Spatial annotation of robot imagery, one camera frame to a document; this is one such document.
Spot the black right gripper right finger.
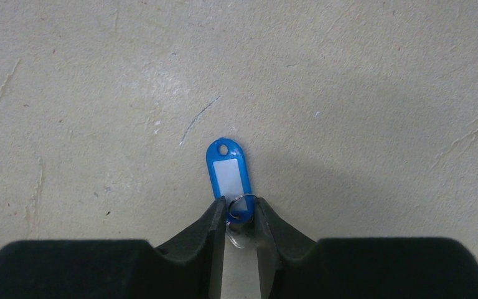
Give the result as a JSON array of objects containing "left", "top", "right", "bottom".
[{"left": 255, "top": 198, "right": 478, "bottom": 298}]

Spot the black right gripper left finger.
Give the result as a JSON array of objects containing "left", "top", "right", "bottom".
[{"left": 0, "top": 200, "right": 226, "bottom": 298}]

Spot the key with blue tag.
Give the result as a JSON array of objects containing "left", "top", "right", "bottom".
[{"left": 205, "top": 138, "right": 256, "bottom": 249}]

